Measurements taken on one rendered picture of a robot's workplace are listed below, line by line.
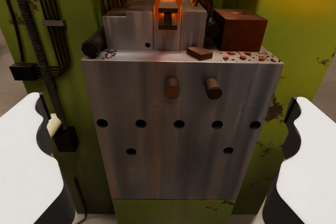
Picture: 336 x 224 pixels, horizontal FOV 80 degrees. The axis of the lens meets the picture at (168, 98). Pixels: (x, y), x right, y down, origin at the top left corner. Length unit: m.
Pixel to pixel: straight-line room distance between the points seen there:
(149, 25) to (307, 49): 0.46
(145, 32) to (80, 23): 0.23
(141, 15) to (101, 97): 0.18
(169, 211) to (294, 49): 0.62
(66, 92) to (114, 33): 0.34
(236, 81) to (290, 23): 0.28
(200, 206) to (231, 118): 0.35
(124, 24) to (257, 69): 0.27
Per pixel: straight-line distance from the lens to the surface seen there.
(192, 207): 0.73
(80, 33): 0.61
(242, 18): 0.45
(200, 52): 0.40
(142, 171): 0.58
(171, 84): 0.36
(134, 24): 0.42
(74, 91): 0.70
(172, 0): 0.39
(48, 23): 0.62
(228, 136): 0.50
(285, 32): 0.65
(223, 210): 0.76
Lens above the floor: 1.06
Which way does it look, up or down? 32 degrees down
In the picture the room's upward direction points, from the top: 1 degrees clockwise
